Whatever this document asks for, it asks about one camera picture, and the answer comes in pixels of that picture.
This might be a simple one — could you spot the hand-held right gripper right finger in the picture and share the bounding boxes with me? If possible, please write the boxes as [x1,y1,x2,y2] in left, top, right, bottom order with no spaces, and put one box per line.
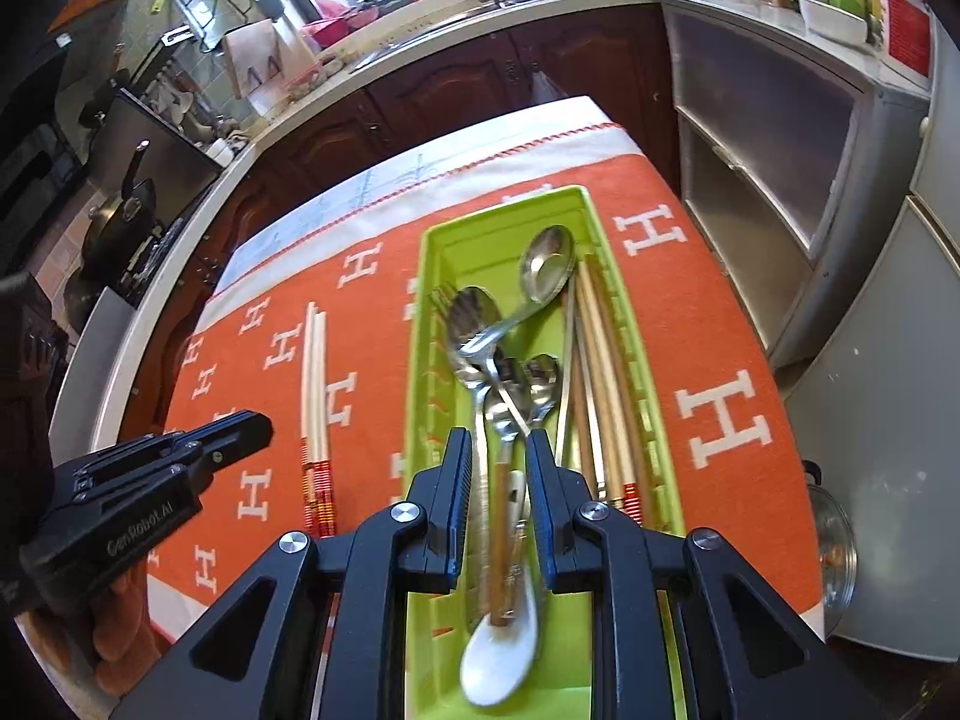
[526,429,897,720]

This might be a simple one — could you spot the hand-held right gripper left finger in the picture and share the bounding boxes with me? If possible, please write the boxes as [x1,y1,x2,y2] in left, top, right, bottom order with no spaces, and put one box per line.
[111,427,475,720]

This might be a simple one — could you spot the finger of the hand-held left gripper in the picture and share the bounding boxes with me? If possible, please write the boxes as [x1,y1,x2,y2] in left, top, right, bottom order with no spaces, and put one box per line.
[75,442,268,515]
[56,411,275,478]

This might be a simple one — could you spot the wooden handled steel spoon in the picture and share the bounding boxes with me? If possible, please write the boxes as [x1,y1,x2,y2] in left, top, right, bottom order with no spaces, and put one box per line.
[478,382,526,625]

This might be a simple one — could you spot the light chopstick red striped end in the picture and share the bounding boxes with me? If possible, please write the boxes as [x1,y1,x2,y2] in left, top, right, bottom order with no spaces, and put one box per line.
[313,309,337,537]
[585,259,638,527]
[300,303,322,537]
[594,258,646,524]

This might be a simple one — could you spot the small steel spoon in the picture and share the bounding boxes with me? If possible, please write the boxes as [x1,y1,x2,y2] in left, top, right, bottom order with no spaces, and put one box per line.
[525,354,562,427]

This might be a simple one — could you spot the brown wooden chopstick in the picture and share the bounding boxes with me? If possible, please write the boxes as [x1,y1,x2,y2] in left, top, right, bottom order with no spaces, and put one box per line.
[574,262,602,502]

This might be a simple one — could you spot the steel chopstick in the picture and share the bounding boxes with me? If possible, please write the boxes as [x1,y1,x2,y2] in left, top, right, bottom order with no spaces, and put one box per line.
[555,291,580,460]

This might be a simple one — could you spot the white ceramic spoon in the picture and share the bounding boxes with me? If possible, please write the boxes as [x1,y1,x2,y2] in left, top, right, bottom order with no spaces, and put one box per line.
[459,469,544,707]

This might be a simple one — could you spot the green plastic tray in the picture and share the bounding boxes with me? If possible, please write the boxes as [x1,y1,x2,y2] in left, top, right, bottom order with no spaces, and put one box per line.
[401,186,685,720]

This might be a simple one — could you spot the large steel spoon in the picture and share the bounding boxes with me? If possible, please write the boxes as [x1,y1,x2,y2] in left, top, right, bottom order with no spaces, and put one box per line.
[480,225,577,346]

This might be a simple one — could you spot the person's left hand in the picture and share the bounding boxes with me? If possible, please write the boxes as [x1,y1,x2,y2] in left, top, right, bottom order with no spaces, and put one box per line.
[88,553,175,682]

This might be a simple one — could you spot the white kitchen countertop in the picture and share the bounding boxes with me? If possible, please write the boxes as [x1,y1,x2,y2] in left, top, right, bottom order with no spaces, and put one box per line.
[49,0,935,458]

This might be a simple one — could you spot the black gas stove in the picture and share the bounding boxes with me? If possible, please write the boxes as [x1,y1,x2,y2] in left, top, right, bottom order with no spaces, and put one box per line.
[112,195,203,308]

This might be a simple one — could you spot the orange printed blanket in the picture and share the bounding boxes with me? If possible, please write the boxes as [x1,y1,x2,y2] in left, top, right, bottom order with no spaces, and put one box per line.
[146,116,822,642]

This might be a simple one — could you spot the black frying pan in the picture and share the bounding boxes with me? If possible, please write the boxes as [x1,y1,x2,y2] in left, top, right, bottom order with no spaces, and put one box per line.
[81,141,162,282]

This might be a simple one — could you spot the grey metal panel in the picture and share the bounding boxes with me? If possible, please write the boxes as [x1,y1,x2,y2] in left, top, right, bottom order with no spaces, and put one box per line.
[94,86,222,200]

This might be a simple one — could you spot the glass pot lid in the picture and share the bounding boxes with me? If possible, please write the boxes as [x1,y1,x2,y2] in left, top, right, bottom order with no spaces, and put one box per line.
[804,459,857,625]

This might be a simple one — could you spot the white table cover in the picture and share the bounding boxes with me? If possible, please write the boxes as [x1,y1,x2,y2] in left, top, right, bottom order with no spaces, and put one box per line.
[223,94,627,293]

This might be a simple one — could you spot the white refrigerator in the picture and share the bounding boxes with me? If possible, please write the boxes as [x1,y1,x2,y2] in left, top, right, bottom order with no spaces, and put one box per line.
[772,15,960,665]

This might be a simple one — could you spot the wooden cutting board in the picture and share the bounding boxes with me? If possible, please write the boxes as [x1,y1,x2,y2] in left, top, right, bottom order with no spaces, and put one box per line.
[223,19,316,100]

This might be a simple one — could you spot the dark wooden base cabinets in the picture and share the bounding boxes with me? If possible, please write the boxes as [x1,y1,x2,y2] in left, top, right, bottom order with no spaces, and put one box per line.
[142,0,683,421]

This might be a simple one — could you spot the grey shelf cabinet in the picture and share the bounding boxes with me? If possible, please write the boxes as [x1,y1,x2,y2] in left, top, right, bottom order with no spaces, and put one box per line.
[664,0,935,372]

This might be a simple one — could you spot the red plastic basin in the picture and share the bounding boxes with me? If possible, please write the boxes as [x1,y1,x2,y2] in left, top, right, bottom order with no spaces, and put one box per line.
[304,1,380,47]

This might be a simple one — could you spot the steel sink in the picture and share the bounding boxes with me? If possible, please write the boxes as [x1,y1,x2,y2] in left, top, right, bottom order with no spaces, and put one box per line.
[349,4,496,72]

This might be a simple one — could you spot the white rectangular dish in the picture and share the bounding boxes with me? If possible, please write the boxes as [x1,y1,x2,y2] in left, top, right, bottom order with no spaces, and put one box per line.
[797,0,872,44]

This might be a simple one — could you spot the red label box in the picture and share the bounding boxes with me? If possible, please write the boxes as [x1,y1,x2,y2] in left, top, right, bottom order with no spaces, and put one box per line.
[883,0,937,80]

